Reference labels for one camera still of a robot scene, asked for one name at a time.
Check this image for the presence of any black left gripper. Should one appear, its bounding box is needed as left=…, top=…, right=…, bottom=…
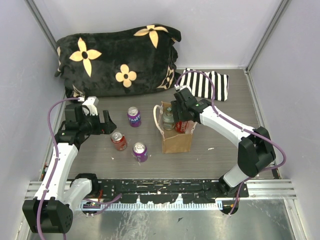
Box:
left=80, top=110, right=117, bottom=135

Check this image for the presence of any red Coca-Cola can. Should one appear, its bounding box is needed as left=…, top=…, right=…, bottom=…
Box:
left=175, top=121, right=188, bottom=134

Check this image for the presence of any clear glass bottle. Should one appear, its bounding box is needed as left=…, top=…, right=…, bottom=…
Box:
left=162, top=107, right=175, bottom=131

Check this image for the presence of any brown canvas tote bag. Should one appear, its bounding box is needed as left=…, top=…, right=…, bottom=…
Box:
left=153, top=101, right=197, bottom=154

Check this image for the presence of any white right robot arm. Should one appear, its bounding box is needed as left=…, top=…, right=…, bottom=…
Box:
left=171, top=86, right=276, bottom=197

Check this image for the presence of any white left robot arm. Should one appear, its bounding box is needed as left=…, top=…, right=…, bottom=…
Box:
left=22, top=103, right=117, bottom=237

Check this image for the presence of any red soda can front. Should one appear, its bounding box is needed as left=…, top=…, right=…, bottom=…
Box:
left=110, top=131, right=128, bottom=151

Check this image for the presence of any purple Fanta can rear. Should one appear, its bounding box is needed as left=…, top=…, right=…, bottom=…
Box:
left=127, top=106, right=142, bottom=128

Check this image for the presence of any purple fanta can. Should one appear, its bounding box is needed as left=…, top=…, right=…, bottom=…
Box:
left=132, top=142, right=148, bottom=163
left=127, top=106, right=142, bottom=128

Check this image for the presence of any purple Fanta can front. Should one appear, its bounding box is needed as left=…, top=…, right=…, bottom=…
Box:
left=132, top=142, right=148, bottom=163

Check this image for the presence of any black floral plush blanket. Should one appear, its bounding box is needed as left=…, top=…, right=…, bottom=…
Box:
left=55, top=24, right=182, bottom=98

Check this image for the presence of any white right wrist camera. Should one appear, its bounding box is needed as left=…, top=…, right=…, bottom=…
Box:
left=174, top=85, right=192, bottom=92

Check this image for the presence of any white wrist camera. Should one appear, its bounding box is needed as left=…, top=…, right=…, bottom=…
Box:
left=81, top=96, right=99, bottom=116
left=174, top=85, right=192, bottom=92

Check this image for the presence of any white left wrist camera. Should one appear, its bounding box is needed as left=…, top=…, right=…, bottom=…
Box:
left=81, top=96, right=99, bottom=116

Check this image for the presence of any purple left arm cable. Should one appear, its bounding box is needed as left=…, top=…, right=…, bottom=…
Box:
left=34, top=96, right=85, bottom=240

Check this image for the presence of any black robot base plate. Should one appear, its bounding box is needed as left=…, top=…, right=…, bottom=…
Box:
left=84, top=179, right=249, bottom=204

